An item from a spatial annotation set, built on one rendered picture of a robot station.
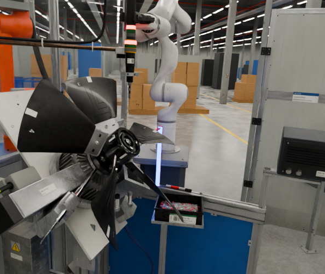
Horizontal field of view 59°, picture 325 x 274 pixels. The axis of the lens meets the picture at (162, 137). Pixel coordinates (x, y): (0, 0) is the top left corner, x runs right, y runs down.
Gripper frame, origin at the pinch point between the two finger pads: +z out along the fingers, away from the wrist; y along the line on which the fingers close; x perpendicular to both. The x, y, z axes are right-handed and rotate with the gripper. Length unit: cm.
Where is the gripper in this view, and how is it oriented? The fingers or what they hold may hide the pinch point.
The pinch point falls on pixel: (130, 17)
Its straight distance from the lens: 111.6
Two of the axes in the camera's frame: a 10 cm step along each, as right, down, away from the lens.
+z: -3.6, 2.2, -9.1
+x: 0.5, -9.7, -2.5
